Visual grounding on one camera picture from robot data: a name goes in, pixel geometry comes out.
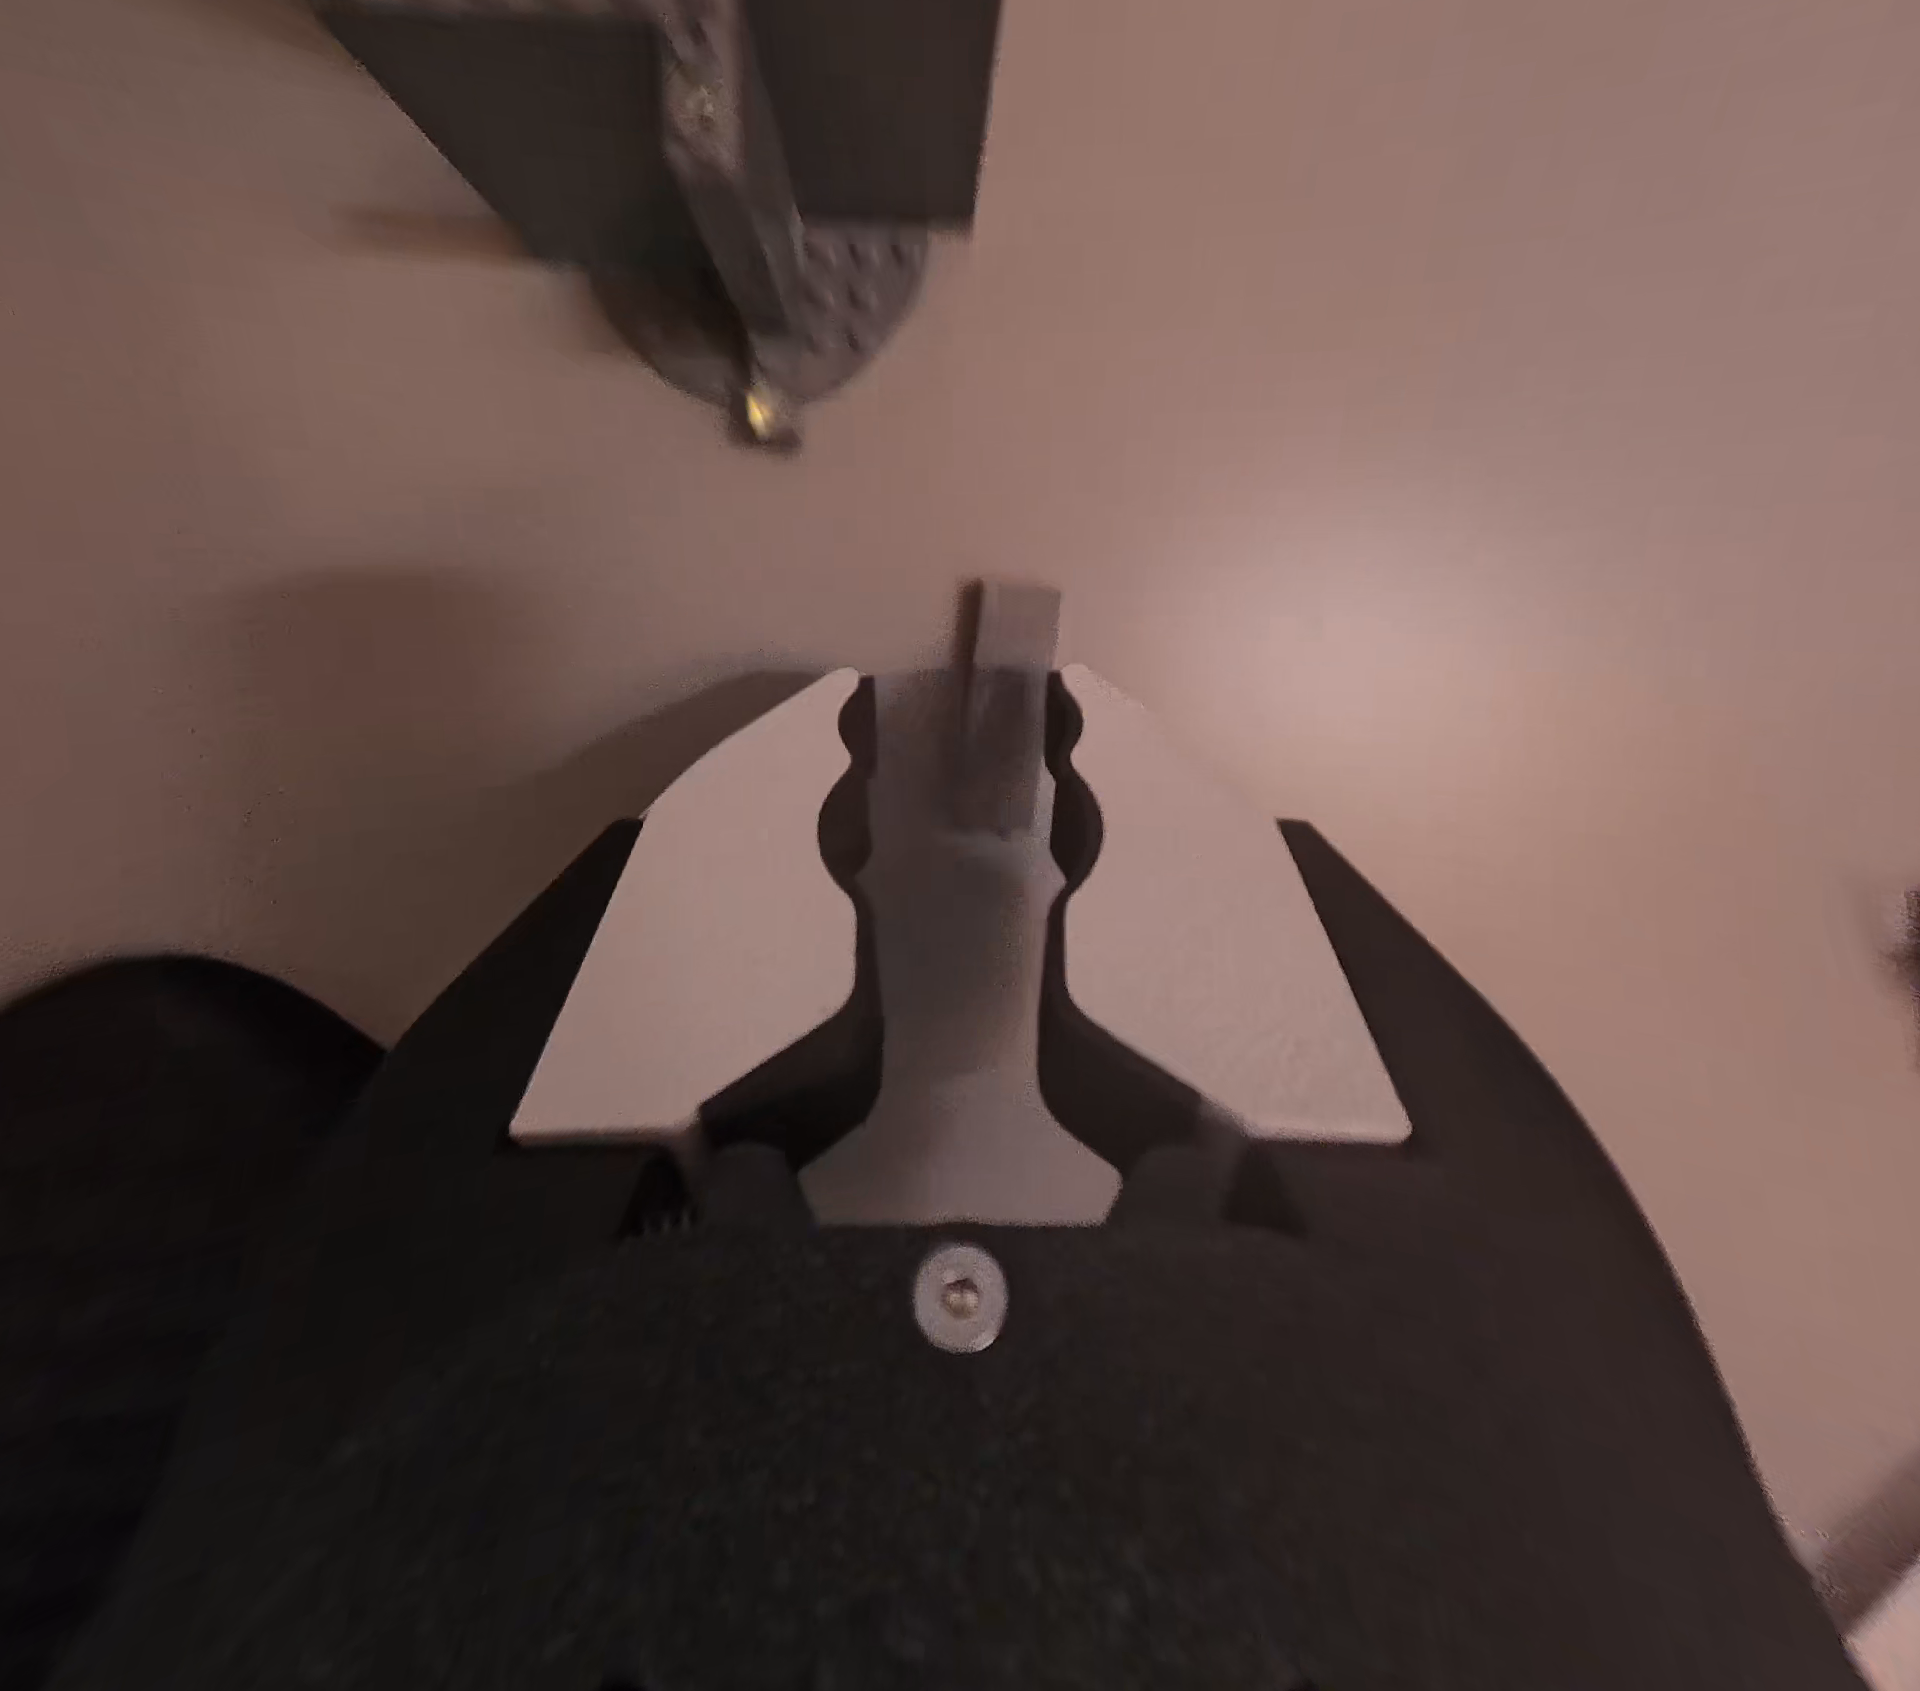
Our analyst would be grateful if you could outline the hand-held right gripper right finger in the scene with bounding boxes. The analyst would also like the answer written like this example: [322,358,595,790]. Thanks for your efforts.
[1035,664,1417,1145]

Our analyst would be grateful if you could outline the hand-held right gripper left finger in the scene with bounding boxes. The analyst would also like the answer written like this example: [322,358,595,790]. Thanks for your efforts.
[510,669,884,1145]

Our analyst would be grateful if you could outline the dark grey panel brick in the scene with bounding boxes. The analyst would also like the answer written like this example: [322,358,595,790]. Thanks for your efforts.
[952,579,1061,843]

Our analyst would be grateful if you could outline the grey brick wall assembly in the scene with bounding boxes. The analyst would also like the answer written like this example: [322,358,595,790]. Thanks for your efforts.
[270,0,1011,457]

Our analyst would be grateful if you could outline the grey desk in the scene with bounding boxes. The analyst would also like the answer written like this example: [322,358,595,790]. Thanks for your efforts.
[0,0,1920,1691]

